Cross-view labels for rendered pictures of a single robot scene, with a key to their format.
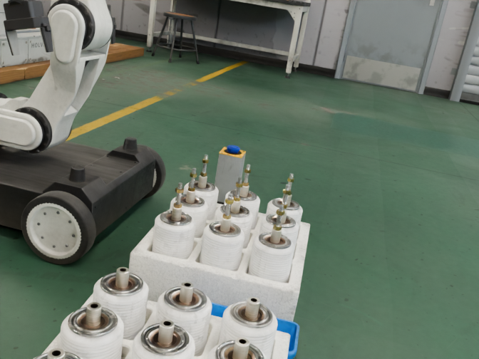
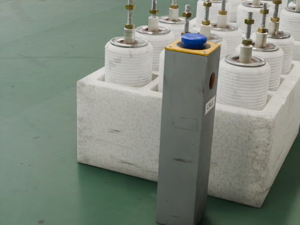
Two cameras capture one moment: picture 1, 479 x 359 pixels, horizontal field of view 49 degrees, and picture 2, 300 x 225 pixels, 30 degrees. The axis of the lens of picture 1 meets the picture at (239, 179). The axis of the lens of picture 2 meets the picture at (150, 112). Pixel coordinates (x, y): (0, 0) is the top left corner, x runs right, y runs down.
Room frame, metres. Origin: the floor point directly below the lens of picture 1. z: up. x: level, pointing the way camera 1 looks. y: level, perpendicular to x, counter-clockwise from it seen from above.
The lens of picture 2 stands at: (2.35, 0.19, 0.54)
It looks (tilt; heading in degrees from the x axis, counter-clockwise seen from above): 22 degrees down; 195
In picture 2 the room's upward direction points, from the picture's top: 3 degrees clockwise
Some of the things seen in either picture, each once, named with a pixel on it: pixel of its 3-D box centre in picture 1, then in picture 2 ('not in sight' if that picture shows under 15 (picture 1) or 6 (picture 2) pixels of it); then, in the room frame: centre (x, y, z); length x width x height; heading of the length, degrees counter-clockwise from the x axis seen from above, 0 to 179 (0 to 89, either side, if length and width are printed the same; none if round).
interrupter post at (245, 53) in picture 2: (202, 181); (245, 54); (1.35, 0.10, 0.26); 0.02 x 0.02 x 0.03
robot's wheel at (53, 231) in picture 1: (58, 227); not in sight; (1.26, 0.46, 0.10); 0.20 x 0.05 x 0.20; 80
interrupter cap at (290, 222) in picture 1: (280, 221); (152, 30); (1.20, -0.12, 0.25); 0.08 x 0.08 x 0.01
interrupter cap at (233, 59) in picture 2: (202, 186); (244, 60); (1.35, 0.10, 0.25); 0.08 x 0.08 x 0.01
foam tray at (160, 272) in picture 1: (225, 266); (198, 110); (1.21, 0.00, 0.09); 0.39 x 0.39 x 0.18; 82
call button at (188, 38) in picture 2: (233, 149); (193, 41); (1.51, 0.03, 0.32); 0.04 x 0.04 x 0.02
